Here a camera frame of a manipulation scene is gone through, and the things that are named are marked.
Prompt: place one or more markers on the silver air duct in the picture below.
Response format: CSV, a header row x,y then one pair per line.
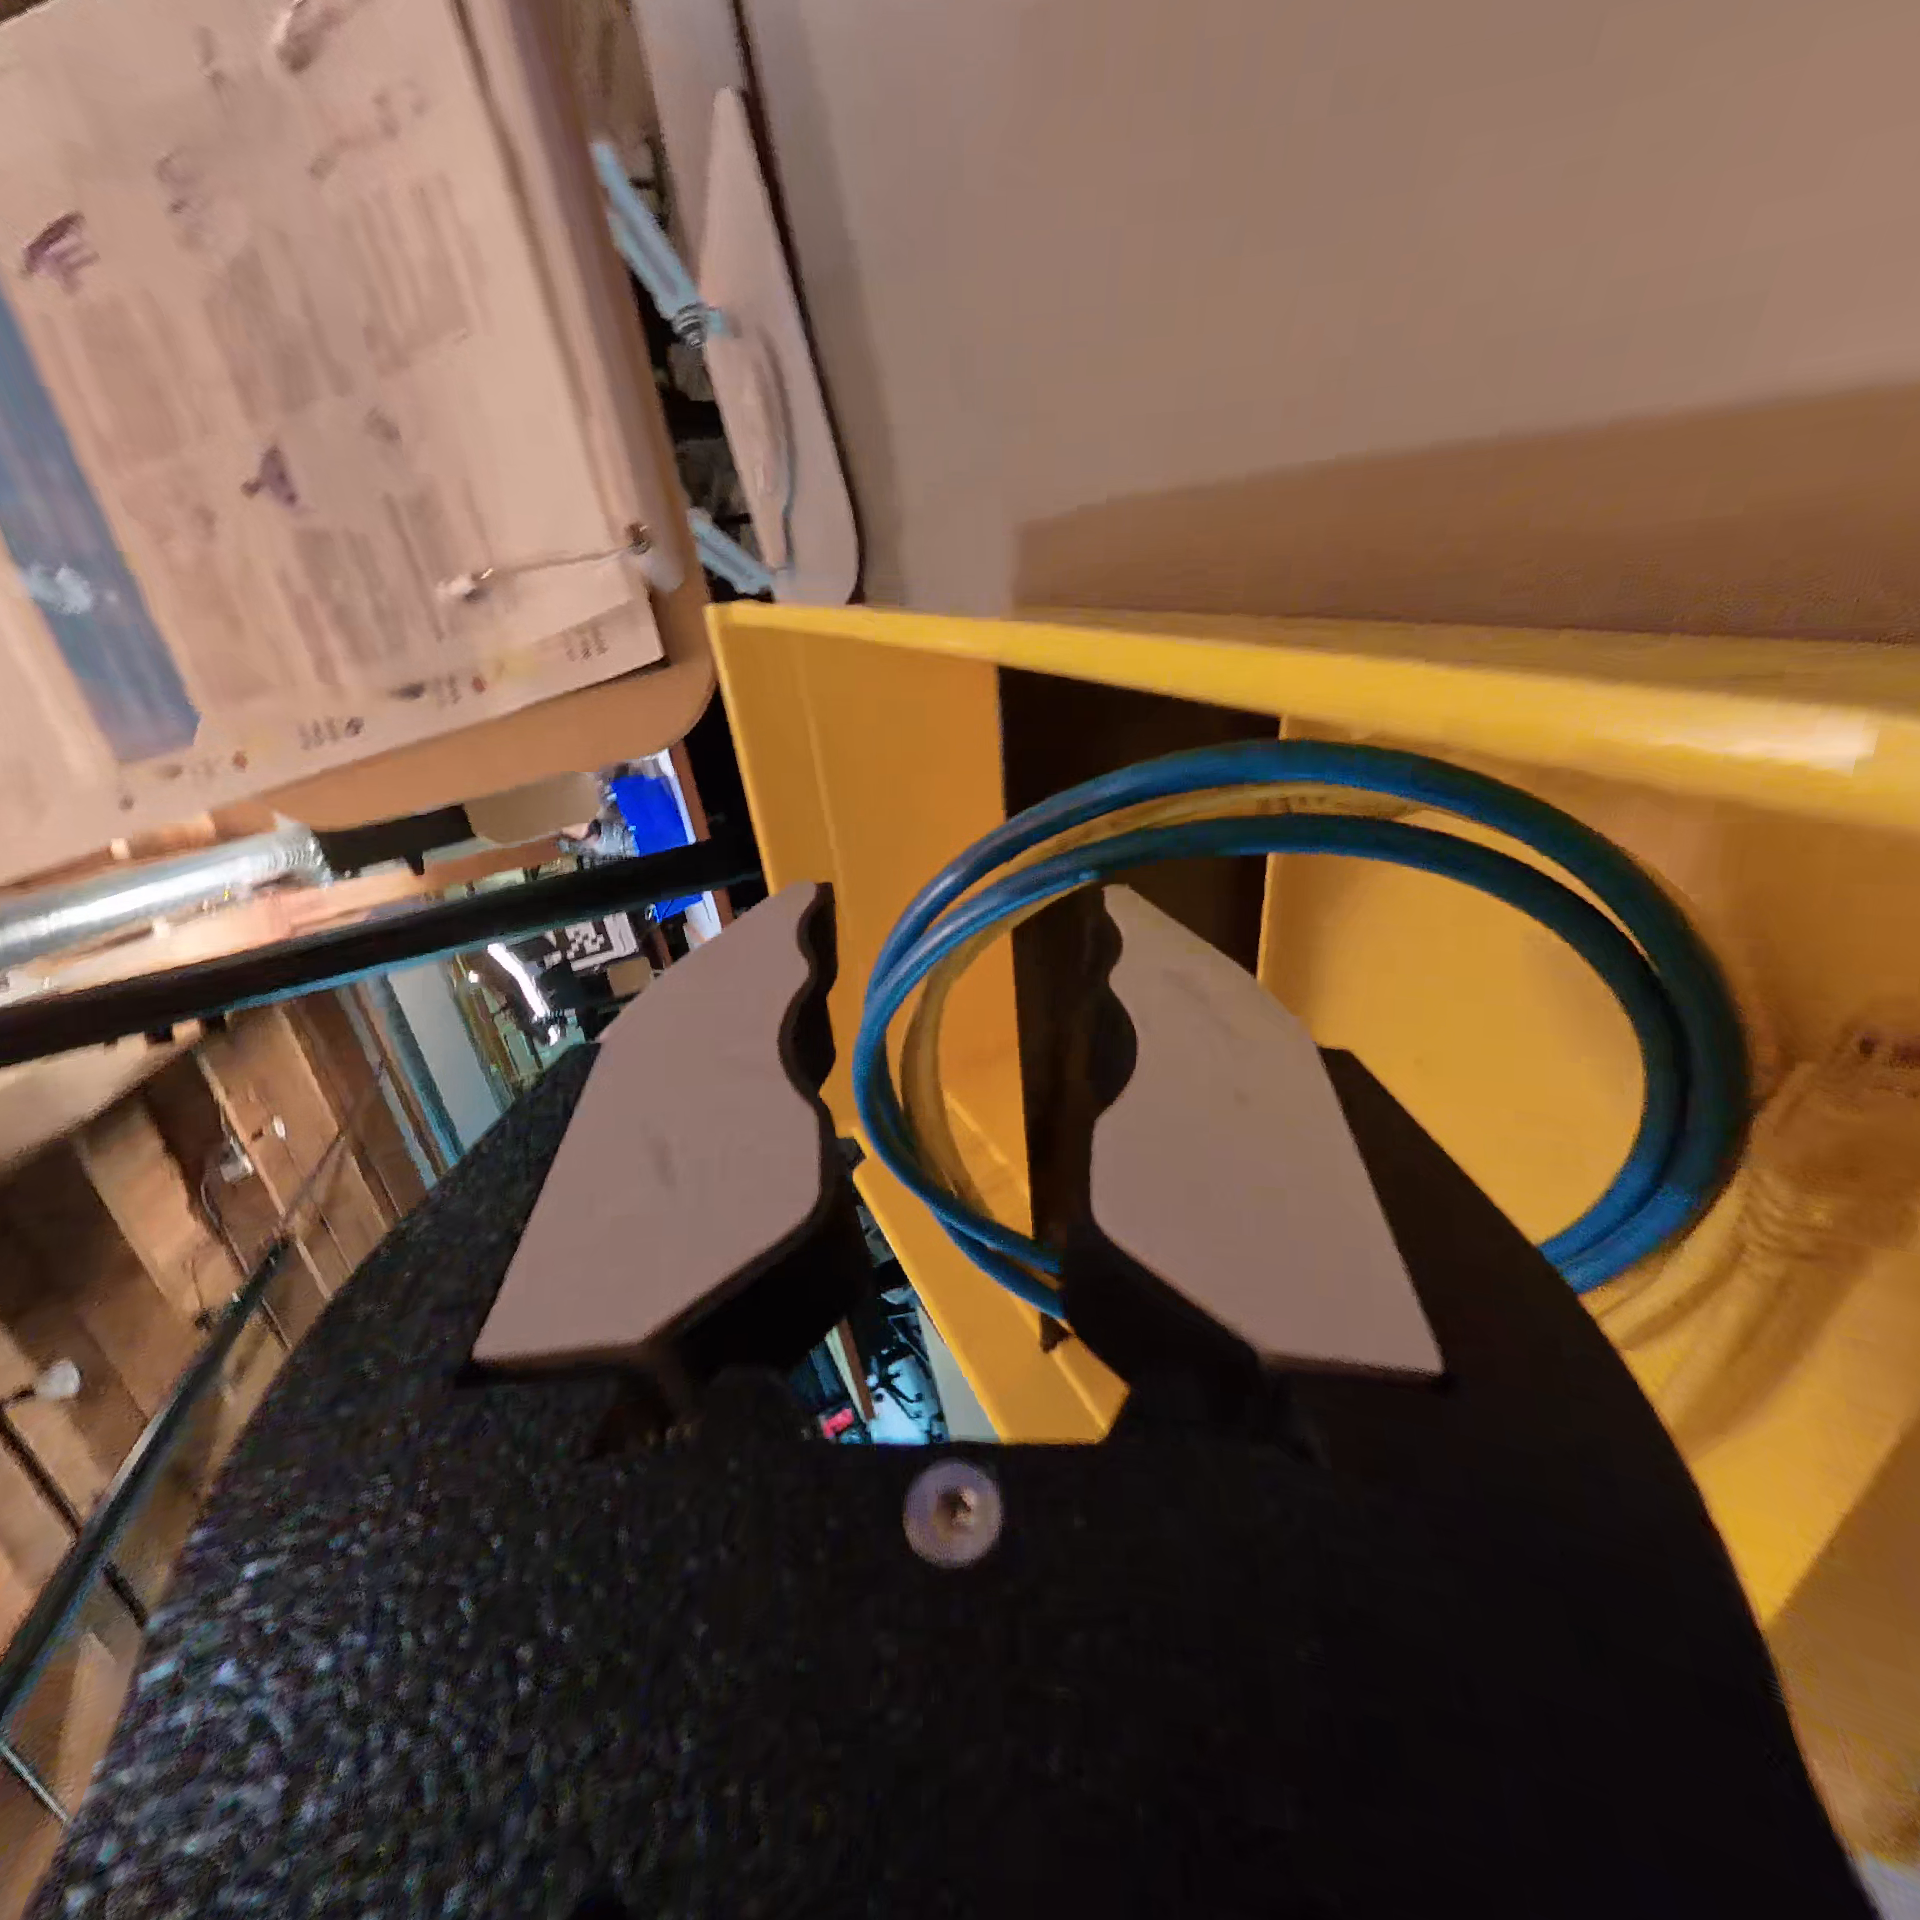
x,y
150,899

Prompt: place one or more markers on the black metal pole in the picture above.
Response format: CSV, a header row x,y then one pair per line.
x,y
376,943

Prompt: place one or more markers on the yellow plastic bin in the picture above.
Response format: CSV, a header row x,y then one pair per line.
x,y
1500,974

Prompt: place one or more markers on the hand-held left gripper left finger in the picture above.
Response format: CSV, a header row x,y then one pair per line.
x,y
674,1139

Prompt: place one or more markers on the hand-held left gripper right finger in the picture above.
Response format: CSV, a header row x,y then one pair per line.
x,y
1247,1155

